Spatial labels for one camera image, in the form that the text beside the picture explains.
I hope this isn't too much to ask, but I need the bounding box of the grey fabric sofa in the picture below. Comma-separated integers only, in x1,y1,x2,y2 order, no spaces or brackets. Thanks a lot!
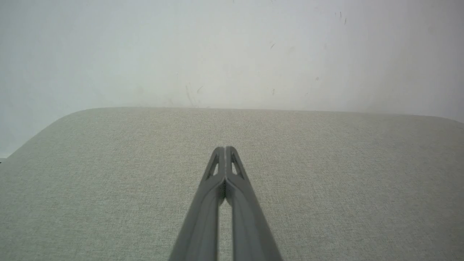
0,107,464,261

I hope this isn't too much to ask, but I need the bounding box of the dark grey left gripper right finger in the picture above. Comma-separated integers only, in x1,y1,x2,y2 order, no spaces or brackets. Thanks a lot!
225,146,283,261

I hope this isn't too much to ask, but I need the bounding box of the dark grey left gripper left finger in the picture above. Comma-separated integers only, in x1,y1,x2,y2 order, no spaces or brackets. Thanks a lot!
169,146,226,261

